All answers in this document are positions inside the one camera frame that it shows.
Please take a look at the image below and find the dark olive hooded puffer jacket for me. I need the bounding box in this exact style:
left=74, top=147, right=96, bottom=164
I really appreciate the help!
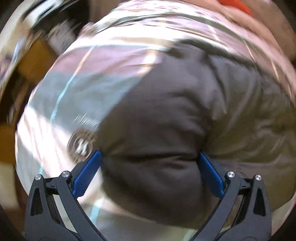
left=98, top=42, right=295, bottom=228

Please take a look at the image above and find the wooden bedside cabinet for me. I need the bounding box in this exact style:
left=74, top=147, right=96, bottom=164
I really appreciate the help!
left=1, top=39, right=57, bottom=165

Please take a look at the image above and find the pink bed pillow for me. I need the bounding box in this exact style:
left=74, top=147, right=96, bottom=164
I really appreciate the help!
left=185, top=1, right=295, bottom=68

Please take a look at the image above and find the red carrot plush pillow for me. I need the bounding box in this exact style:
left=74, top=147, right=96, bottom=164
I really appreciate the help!
left=218, top=0, right=252, bottom=16

